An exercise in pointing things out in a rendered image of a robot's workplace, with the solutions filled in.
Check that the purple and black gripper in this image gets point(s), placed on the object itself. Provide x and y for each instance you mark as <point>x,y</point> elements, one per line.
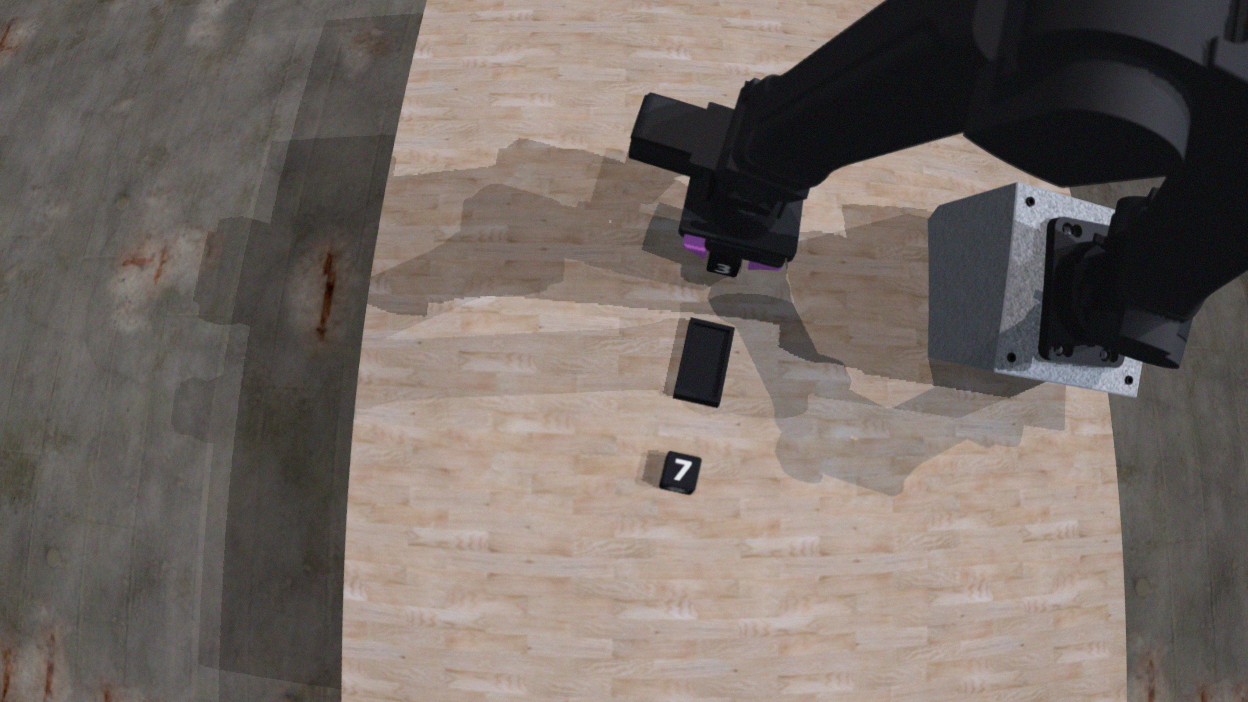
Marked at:
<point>725,229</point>

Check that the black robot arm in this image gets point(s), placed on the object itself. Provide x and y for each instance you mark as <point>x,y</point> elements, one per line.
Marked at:
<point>1094,92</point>

